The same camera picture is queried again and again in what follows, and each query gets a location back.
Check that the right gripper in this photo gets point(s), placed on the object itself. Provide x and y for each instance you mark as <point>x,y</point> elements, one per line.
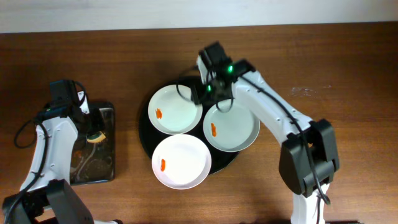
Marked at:
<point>199,94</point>

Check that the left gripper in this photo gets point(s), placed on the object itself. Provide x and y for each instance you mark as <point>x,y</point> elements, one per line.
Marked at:
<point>94,125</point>

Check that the yellow green sponge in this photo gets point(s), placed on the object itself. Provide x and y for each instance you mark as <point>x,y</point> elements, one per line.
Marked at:
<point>96,138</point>

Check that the white plate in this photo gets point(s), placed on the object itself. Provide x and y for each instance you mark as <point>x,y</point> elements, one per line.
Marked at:
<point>169,111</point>
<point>230,127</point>
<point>181,161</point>

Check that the white plate front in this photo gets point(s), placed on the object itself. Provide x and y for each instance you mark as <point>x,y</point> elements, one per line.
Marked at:
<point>181,161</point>

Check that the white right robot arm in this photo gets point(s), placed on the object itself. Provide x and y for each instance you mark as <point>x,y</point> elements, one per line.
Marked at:
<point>308,150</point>

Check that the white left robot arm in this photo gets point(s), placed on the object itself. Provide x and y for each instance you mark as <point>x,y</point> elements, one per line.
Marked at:
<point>58,126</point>

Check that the black rectangular base tray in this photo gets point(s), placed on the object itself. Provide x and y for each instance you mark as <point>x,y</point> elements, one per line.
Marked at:
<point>110,105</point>

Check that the round black tray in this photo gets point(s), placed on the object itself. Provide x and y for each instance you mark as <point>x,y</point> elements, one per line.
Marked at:
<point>150,137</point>

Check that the clear rectangular water container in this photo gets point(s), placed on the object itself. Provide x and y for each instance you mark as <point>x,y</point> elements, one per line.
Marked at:
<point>93,158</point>

